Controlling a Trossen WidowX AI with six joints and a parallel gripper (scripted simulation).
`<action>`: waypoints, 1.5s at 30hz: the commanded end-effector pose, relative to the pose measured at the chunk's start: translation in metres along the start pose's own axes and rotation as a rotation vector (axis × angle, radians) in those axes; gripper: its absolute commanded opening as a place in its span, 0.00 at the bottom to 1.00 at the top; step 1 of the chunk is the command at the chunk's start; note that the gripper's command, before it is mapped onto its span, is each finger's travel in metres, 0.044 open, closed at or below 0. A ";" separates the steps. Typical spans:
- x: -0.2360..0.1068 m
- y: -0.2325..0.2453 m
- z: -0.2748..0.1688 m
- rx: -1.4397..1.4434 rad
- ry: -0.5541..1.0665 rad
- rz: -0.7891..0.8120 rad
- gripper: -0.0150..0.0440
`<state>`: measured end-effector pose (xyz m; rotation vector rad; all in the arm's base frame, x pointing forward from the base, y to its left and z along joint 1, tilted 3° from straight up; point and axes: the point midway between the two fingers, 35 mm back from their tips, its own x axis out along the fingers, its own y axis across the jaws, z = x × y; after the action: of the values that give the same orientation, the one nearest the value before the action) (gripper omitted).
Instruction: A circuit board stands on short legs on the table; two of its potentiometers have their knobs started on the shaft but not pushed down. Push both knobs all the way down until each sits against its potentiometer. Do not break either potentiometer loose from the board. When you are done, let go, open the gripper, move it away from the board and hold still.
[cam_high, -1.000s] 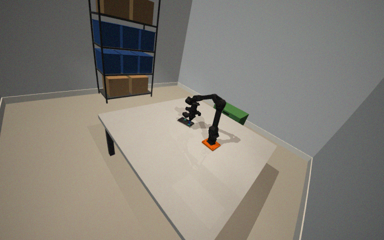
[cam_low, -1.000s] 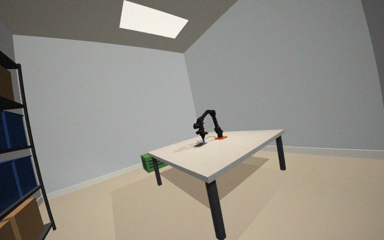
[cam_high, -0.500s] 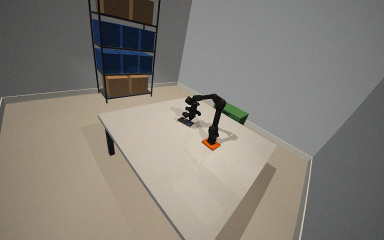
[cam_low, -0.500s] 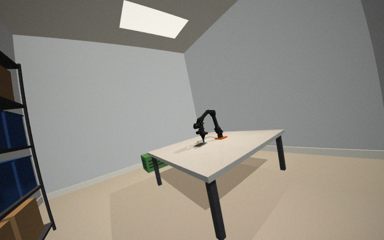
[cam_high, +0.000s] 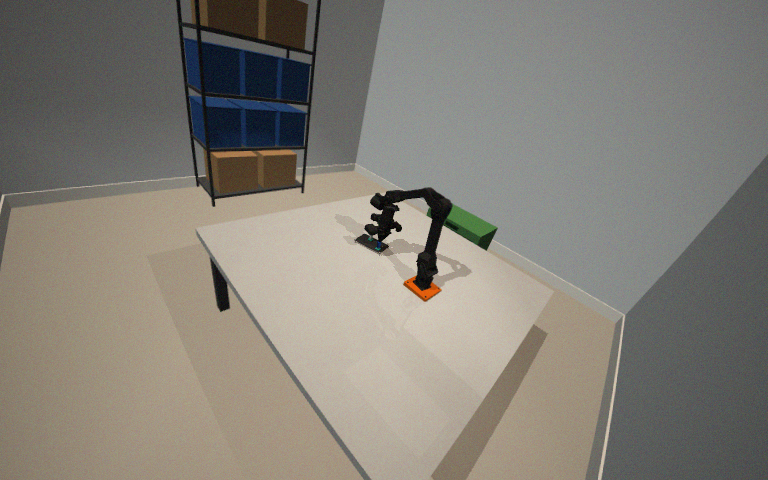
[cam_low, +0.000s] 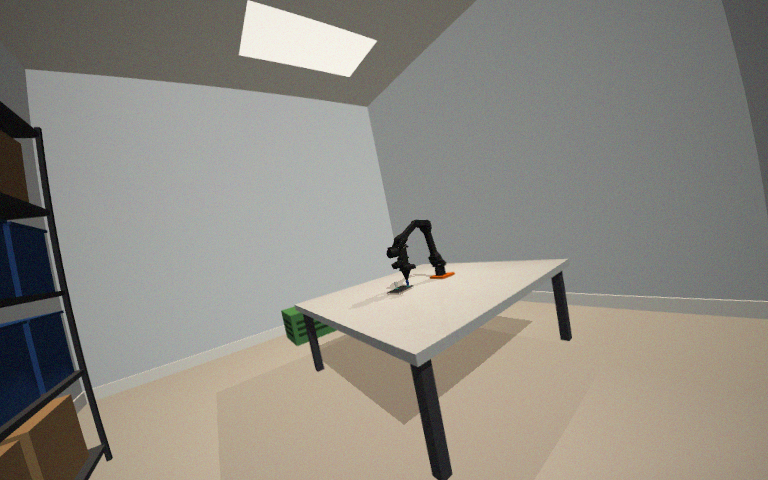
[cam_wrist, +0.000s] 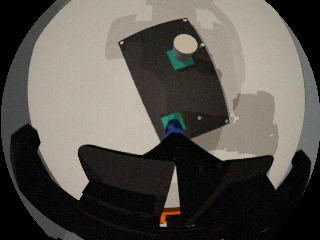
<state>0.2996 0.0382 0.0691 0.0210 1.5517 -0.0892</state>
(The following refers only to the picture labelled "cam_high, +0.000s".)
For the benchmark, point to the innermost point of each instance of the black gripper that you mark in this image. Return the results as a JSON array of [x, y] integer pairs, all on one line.
[[384, 228]]

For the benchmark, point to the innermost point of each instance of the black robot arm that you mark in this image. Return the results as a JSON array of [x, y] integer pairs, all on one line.
[[440, 210]]

